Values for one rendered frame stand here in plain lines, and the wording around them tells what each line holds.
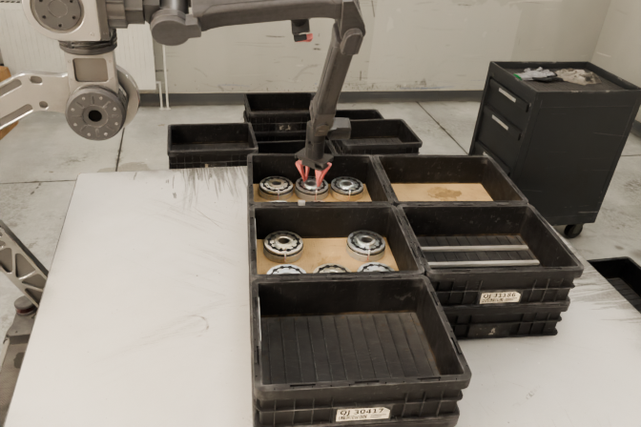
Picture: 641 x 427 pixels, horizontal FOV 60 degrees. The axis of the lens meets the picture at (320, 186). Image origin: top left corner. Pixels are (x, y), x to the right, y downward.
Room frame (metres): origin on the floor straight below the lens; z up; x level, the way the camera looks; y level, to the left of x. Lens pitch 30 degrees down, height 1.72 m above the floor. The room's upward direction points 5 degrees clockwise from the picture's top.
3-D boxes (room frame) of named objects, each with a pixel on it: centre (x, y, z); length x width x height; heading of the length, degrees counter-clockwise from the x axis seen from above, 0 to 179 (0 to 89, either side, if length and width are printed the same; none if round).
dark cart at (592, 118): (2.73, -1.18, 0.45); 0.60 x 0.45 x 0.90; 105
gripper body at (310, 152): (1.48, 0.03, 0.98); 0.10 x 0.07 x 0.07; 62
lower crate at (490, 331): (1.18, -0.43, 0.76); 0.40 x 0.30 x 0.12; 100
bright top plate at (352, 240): (1.20, -0.13, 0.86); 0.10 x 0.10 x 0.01
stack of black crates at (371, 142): (2.53, -0.25, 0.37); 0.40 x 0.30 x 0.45; 105
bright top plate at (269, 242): (1.17, 0.08, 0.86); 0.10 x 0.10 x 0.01
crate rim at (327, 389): (0.82, -0.09, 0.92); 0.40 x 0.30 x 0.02; 100
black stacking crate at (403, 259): (1.11, -0.04, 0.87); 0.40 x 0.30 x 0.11; 100
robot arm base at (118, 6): (1.10, 0.42, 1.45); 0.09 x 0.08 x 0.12; 15
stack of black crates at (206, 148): (2.31, 0.52, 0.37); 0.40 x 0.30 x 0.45; 105
